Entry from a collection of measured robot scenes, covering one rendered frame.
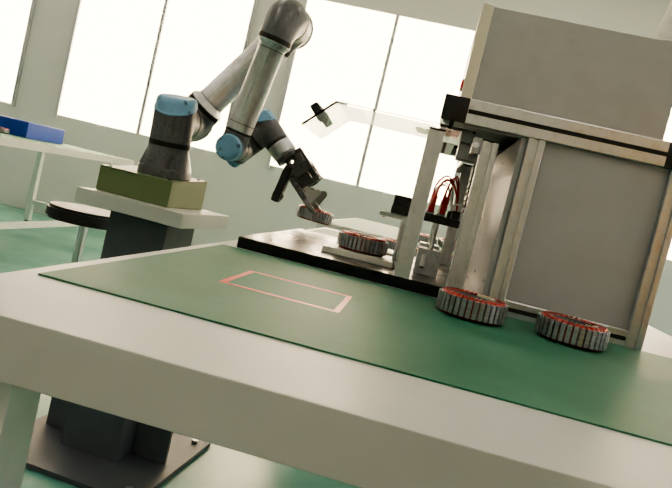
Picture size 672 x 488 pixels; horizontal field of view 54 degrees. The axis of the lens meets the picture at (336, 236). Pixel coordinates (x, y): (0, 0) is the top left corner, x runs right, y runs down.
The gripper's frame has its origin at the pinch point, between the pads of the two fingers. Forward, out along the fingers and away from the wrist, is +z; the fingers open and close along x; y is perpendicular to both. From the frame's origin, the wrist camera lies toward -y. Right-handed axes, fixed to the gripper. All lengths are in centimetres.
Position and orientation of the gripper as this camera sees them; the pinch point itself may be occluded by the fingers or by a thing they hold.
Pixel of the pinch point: (317, 215)
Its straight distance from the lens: 198.1
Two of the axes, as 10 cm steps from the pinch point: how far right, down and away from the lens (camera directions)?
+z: 5.5, 8.3, -0.5
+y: 8.2, -5.6, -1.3
